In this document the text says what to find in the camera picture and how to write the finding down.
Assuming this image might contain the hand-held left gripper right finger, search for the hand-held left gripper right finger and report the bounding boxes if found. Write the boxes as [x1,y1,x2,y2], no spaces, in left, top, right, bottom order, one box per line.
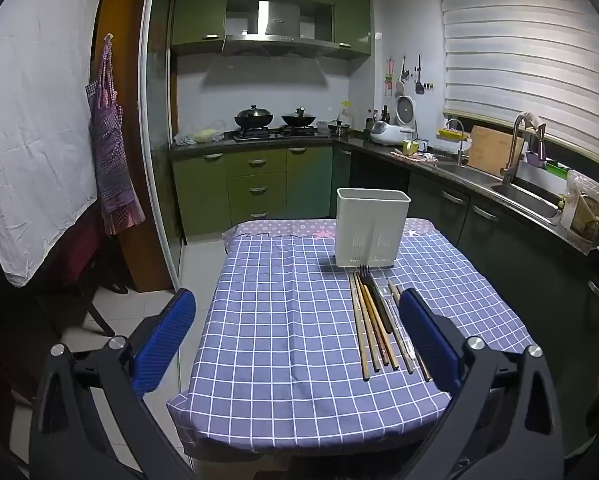
[398,287,565,480]

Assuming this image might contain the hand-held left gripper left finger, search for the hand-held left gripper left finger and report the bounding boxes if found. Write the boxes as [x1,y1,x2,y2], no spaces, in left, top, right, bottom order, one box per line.
[29,287,197,480]

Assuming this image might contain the metal spoon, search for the metal spoon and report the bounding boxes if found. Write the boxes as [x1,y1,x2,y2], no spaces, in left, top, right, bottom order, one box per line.
[374,280,415,375]

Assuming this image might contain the black fork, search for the black fork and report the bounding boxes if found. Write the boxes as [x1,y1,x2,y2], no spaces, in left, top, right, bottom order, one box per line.
[359,266,394,335]

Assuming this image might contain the white plastic utensil holder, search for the white plastic utensil holder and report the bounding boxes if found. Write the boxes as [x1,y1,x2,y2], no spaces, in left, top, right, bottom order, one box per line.
[334,187,411,268]

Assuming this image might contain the dark wooden chair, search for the dark wooden chair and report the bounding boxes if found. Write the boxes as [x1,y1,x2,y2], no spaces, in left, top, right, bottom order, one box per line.
[36,217,131,338]

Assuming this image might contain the blue checked tablecloth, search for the blue checked tablecloth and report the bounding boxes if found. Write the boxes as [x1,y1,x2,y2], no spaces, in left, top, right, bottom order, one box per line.
[166,217,537,448]

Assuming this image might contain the dark base cabinets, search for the dark base cabinets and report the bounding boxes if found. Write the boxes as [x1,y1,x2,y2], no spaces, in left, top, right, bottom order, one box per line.
[351,149,599,376]

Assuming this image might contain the green base cabinets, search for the green base cabinets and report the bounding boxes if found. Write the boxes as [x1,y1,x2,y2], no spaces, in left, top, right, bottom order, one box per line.
[171,142,353,239]

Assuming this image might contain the steel kitchen sink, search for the steel kitchen sink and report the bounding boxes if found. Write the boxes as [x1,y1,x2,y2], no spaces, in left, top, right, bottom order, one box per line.
[438,162,563,222]

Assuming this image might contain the pink dish cloth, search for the pink dish cloth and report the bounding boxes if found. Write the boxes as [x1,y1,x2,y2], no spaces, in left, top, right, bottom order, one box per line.
[391,149,439,164]

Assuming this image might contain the purple checked apron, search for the purple checked apron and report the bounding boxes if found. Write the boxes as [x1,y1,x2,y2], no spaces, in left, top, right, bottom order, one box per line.
[86,35,146,237]

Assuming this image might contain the small steel faucet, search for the small steel faucet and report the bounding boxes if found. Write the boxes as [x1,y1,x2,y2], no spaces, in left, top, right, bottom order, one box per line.
[444,118,468,166]

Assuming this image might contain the wooden cutting board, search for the wooden cutting board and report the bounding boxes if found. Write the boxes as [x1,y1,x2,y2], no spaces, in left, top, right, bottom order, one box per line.
[467,124,525,177]

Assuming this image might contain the tall steel faucet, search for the tall steel faucet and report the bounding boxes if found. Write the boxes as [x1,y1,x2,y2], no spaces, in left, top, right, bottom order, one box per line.
[501,113,548,187]

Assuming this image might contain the clear plastic food bag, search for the clear plastic food bag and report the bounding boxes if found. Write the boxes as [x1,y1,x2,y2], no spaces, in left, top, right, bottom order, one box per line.
[561,169,599,252]

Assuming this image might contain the yellow food bag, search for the yellow food bag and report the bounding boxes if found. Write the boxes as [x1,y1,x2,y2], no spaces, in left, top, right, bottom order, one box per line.
[191,127,225,144]

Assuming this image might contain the white rice cooker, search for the white rice cooker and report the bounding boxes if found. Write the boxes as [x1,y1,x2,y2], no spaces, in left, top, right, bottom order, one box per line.
[370,120,415,145]

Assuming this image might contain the green dish tray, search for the green dish tray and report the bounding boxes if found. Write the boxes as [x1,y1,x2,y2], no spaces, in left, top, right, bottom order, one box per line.
[526,152,571,176]

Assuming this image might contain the glass sliding door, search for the glass sliding door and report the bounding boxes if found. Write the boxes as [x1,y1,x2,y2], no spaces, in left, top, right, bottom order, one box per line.
[138,0,186,292]

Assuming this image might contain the group of sauce bottles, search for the group of sauce bottles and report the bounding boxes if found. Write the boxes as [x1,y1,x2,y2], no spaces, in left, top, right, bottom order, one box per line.
[364,104,391,131]

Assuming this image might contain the white round appliance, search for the white round appliance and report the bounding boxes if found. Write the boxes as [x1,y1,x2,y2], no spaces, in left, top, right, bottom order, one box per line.
[395,94,421,129]

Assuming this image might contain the black gas stove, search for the black gas stove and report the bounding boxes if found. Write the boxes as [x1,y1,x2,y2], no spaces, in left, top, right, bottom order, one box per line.
[231,126,321,142]

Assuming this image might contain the black wok with lid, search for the black wok with lid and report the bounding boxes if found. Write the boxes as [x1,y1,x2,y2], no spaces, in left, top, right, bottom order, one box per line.
[234,104,275,130]

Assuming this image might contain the white hanging sheet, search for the white hanging sheet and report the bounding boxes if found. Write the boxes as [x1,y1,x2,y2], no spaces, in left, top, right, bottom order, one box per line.
[0,0,111,288]

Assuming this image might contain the hanging kitchen tools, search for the hanging kitchen tools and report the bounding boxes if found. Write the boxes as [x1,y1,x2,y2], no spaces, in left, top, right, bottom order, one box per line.
[383,54,436,99]

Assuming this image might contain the white window blind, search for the white window blind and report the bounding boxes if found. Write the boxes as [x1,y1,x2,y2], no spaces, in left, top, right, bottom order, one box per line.
[436,0,599,162]

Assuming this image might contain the steel range hood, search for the steel range hood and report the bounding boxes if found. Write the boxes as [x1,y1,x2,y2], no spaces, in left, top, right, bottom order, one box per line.
[222,0,338,57]

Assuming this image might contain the green wall cabinets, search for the green wall cabinets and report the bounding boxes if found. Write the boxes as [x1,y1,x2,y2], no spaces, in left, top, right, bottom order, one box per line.
[170,0,373,59]

